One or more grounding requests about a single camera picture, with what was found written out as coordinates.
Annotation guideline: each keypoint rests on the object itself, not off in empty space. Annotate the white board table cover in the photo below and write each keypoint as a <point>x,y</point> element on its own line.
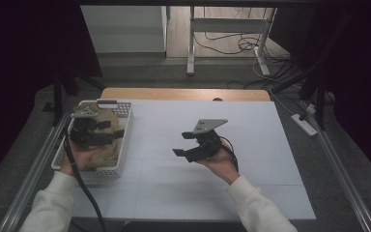
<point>254,145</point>

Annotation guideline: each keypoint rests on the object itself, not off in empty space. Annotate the white cabinet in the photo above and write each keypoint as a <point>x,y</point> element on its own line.
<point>125,29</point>

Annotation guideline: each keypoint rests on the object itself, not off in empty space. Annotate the white metal desk frame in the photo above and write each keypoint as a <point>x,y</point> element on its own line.
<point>225,25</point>

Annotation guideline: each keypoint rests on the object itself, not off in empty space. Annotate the person's left hand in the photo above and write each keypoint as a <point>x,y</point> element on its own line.
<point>83,158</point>

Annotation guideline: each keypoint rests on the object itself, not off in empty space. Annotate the white power strip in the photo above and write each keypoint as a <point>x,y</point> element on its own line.
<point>304,125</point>

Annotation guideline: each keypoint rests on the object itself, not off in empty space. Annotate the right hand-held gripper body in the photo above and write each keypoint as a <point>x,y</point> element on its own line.
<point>206,145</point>

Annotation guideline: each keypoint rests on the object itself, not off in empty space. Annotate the black metal stand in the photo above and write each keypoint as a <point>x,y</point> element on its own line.
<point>319,96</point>
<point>58,93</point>

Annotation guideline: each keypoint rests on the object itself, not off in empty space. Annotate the white perforated plastic basket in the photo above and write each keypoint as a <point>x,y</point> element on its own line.
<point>125,129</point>

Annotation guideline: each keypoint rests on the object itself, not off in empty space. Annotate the dark table grommet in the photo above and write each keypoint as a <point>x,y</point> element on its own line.
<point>217,99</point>

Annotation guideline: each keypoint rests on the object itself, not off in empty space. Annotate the wooden table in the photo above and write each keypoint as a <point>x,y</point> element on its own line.
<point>174,94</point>

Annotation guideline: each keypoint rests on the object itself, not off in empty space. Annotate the aluminium rail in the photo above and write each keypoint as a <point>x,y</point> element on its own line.
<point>32,180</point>
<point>344,180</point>

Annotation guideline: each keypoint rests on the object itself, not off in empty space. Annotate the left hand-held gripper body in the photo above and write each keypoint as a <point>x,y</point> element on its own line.
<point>85,130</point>

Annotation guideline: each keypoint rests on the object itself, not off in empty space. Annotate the tan pants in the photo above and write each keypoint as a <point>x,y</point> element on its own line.
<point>111,156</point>

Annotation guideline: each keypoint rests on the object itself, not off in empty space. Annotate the person's right hand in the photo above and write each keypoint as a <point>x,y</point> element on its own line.
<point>222,166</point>

